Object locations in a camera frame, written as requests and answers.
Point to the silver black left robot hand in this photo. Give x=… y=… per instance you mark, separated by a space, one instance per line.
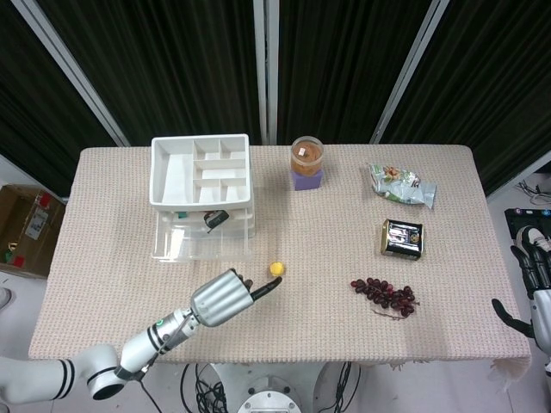
x=224 y=299

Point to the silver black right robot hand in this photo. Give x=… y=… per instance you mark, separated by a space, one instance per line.
x=541 y=314

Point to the small yellow lemon-like ball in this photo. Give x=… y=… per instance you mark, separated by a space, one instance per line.
x=276 y=269

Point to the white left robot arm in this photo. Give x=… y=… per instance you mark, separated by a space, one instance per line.
x=138 y=344

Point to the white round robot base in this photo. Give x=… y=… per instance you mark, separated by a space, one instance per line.
x=269 y=396

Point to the white plastic drawer cabinet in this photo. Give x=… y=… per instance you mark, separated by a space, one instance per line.
x=172 y=172

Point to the black equipment case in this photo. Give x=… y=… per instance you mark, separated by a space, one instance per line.
x=516 y=223

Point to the beige woven tablecloth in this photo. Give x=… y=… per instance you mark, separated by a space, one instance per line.
x=323 y=258

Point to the purple foam cube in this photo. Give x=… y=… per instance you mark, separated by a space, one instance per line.
x=306 y=183

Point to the bunch of dark red grapes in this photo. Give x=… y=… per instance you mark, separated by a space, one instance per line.
x=383 y=294

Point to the cup on purple base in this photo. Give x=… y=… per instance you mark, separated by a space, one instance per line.
x=307 y=157

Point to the crumpled snack bag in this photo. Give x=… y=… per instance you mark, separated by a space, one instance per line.
x=400 y=185

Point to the brown cardboard box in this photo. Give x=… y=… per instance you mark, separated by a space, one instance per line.
x=30 y=223

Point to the black curtain panel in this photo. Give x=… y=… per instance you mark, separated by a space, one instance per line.
x=172 y=64
x=495 y=86
x=344 y=64
x=26 y=107

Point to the grey metal frame post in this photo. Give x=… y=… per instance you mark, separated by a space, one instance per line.
x=73 y=73
x=266 y=73
x=409 y=73

